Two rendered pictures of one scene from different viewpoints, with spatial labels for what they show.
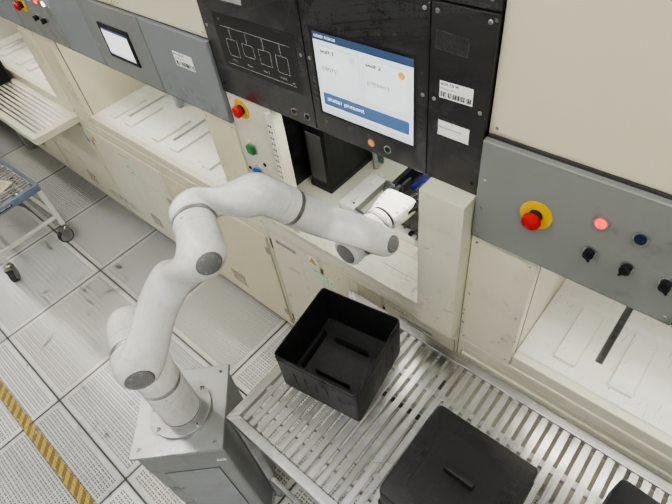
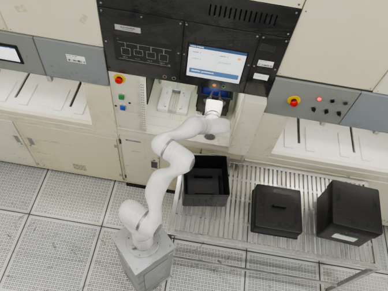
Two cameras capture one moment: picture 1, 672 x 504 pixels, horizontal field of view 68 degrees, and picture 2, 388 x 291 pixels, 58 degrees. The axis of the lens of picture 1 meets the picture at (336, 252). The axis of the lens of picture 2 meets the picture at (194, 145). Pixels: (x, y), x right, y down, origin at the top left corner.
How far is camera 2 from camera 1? 1.09 m
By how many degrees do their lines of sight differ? 30
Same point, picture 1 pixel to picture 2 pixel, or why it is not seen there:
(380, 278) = (201, 140)
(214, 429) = (165, 241)
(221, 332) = (79, 203)
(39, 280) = not seen: outside the picture
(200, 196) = (170, 135)
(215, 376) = not seen: hidden behind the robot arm
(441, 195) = (254, 101)
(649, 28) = (340, 42)
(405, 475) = (261, 215)
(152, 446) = (142, 264)
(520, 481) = (297, 197)
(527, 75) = (296, 56)
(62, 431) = not seen: outside the picture
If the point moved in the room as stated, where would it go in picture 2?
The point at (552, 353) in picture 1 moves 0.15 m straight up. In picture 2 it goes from (283, 146) to (290, 133)
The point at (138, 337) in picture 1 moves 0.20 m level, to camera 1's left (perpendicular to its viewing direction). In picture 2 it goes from (155, 211) to (119, 235)
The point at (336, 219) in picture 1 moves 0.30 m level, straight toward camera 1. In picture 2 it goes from (212, 123) to (251, 163)
